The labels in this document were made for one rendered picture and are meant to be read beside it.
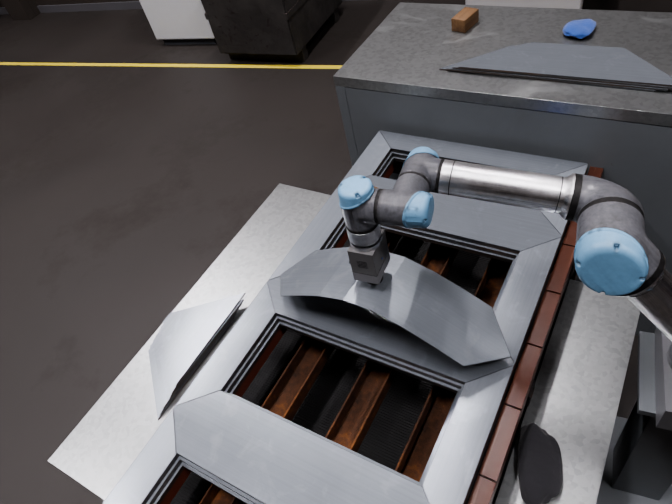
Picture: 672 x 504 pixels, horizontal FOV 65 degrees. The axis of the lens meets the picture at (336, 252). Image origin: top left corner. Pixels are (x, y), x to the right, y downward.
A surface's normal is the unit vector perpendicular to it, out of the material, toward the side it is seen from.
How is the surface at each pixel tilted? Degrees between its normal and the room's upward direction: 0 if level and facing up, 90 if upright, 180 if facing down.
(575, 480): 0
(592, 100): 0
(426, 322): 24
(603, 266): 80
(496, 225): 0
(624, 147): 90
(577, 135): 90
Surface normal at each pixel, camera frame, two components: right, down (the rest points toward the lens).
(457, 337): 0.20, -0.47
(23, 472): -0.18, -0.66
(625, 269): -0.44, 0.60
